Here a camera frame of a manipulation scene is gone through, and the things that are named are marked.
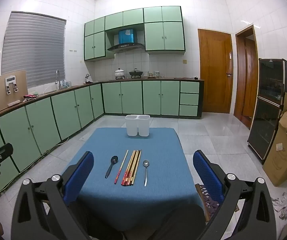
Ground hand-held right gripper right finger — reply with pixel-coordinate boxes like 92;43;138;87
193;150;277;240

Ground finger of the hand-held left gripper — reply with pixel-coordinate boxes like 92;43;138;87
0;143;14;165

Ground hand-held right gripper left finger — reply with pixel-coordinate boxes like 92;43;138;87
11;151;94;240

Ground black plastic spoon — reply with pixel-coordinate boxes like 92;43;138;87
105;156;119;179

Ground red-ended light single chopstick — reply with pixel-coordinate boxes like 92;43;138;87
114;150;129;184

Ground bundle of wooden chopsticks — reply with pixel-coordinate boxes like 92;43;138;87
121;150;142;186

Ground metal spoon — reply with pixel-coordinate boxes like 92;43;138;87
143;159;150;187

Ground white two-compartment utensil holder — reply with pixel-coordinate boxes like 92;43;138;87
125;114;151;137

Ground patterned plastic stool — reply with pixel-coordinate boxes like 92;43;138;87
195;183;225;222

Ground blue tablecloth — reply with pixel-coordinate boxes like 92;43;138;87
63;127;206;232

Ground wooden cutting board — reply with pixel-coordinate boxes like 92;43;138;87
0;70;28;112

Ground white board rack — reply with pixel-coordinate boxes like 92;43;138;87
5;75;19;95

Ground cardboard box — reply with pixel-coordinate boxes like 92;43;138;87
262;109;287;187

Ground black glass-front cabinet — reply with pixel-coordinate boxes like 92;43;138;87
247;58;287;164

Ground metal kitchen faucet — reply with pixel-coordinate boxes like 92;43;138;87
55;70;62;90

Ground green base cabinet unit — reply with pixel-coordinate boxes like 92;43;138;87
0;79;204;200

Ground closed wooden door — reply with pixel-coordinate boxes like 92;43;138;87
198;29;233;114

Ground open wooden door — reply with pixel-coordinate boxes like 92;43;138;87
234;25;259;130

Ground grey window blind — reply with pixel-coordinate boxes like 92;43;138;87
1;11;67;89

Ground black wok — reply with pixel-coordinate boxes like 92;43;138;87
129;68;143;78

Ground range hood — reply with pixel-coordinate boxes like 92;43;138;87
107;28;145;53

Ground green wall cabinet unit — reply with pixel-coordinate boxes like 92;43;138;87
84;6;185;61

